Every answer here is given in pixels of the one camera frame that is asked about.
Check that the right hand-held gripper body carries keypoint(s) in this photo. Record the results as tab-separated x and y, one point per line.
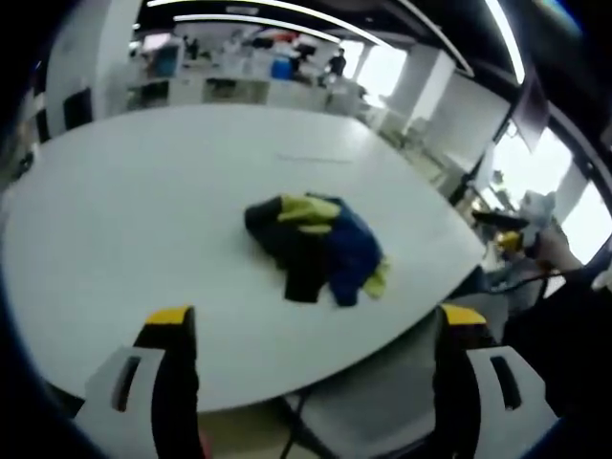
539	215

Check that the blue black yellow garment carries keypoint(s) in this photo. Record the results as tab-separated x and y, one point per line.
315	244

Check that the person's right hand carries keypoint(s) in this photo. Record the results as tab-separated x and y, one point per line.
559	248

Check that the blue container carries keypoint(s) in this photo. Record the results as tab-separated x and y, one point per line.
281	68

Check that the black chair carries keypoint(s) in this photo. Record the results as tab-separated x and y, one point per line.
76	110

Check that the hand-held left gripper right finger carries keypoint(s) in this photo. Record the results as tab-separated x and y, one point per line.
454	382

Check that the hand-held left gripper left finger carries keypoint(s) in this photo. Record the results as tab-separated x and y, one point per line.
174	382

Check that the grey chair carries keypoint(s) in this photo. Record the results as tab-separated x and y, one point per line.
373	406

